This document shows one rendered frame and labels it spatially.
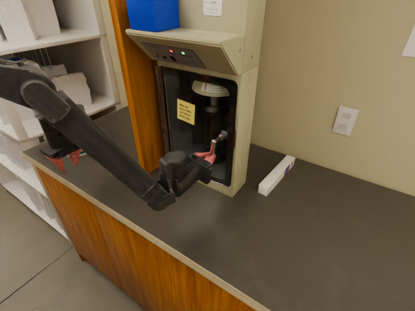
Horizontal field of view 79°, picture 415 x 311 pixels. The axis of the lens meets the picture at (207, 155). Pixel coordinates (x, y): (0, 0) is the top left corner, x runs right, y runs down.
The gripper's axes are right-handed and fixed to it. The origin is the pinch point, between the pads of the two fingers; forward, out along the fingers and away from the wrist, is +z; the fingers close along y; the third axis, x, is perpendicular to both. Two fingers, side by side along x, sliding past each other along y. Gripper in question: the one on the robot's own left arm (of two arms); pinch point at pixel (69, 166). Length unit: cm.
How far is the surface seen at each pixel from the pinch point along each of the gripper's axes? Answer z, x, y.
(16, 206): 109, 149, 6
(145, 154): 6.0, -9.3, 25.5
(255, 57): -33, -47, 41
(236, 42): -40, -47, 28
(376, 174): 14, -91, 75
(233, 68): -33, -46, 28
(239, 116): -17, -47, 34
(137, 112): -12.7, -9.4, 25.2
